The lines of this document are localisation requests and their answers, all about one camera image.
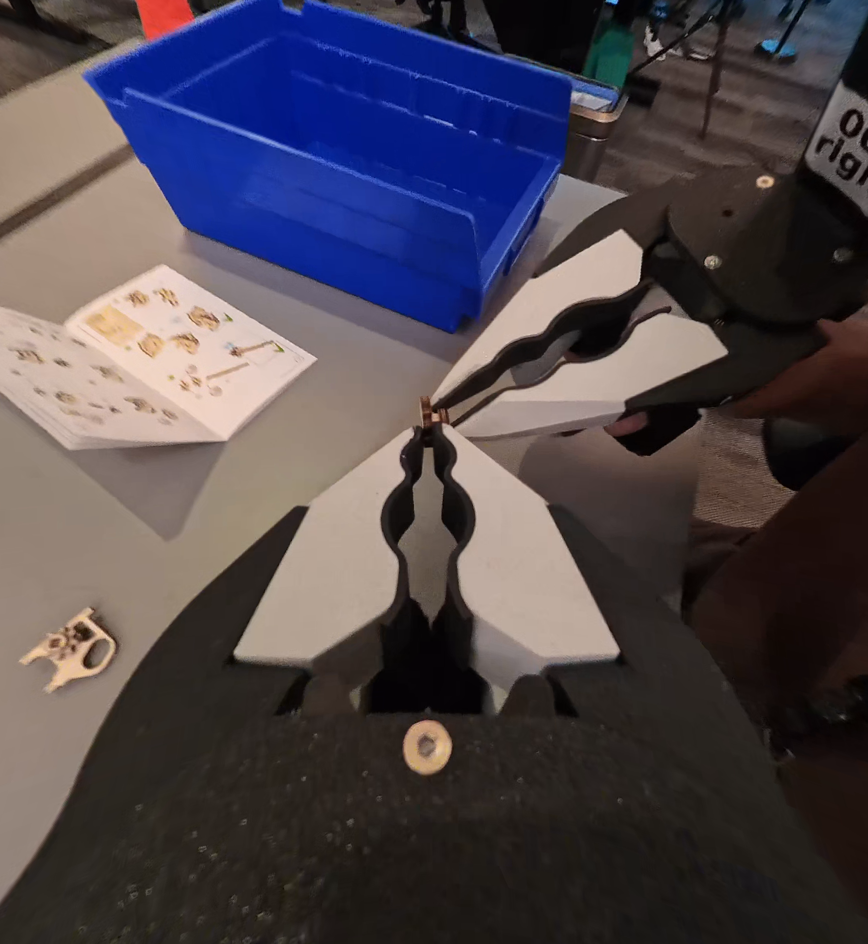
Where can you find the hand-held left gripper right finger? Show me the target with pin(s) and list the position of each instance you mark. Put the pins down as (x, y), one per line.
(533, 582)

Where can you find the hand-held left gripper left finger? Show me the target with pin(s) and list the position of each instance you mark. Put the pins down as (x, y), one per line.
(316, 582)

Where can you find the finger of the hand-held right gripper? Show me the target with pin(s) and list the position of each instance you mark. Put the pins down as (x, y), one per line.
(625, 369)
(559, 287)

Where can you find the small wooden gear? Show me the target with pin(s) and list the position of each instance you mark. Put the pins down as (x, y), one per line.
(426, 411)

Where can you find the wooden model part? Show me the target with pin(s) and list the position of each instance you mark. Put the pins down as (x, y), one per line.
(65, 660)

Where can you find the person's right hand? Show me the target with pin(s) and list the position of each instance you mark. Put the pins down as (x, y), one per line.
(854, 369)

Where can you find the steel-rimmed trash can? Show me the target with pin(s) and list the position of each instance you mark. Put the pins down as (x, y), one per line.
(589, 147)

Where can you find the black tripod stand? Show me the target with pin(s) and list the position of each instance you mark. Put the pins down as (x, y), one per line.
(712, 88)

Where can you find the green cloth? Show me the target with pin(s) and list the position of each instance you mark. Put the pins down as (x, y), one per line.
(607, 57)

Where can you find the blue plastic bin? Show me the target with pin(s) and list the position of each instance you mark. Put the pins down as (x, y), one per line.
(330, 184)

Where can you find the illustrated instruction booklet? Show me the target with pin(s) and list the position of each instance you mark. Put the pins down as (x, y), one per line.
(146, 383)

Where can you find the person's leg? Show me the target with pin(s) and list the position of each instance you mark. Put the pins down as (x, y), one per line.
(810, 605)

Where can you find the orange object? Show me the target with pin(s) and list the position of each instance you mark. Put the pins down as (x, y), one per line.
(162, 16)

